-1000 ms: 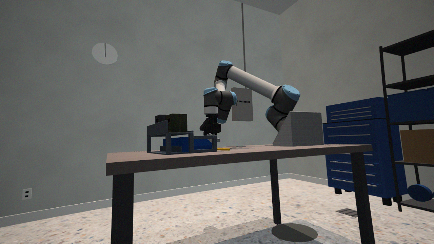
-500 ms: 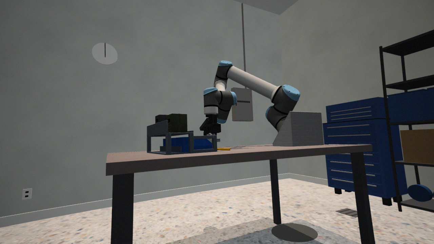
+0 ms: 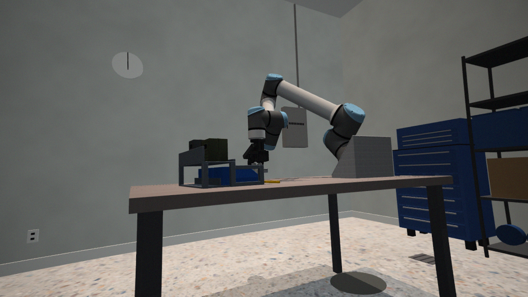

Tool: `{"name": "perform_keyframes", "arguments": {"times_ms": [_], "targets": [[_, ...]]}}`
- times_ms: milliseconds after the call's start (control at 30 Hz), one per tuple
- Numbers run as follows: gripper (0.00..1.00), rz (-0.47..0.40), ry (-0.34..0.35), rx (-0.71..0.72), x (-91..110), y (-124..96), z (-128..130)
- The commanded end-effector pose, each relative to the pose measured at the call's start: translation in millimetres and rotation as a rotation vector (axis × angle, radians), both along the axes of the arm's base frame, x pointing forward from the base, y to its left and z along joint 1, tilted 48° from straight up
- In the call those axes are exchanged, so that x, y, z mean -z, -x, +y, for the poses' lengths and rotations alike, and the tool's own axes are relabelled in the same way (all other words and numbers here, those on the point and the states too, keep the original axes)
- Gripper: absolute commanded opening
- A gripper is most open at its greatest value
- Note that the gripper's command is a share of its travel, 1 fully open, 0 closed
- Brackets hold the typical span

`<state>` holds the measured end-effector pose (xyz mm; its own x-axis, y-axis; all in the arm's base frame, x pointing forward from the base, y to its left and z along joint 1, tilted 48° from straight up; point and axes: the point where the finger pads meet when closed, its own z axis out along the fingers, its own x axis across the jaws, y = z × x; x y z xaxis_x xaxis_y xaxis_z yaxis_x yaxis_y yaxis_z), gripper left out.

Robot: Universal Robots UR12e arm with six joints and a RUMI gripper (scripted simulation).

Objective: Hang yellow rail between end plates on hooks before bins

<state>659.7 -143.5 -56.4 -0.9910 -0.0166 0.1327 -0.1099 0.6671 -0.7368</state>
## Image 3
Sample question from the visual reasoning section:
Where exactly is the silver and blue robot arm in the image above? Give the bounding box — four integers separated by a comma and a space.
248, 74, 365, 161

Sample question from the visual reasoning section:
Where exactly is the grey metal shelf rack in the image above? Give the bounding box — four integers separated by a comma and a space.
179, 146, 268, 189

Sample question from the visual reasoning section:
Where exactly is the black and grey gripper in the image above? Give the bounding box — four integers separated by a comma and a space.
247, 139, 269, 165

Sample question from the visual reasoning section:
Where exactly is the olive green case with orange latches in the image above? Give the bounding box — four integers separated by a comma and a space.
201, 138, 228, 162

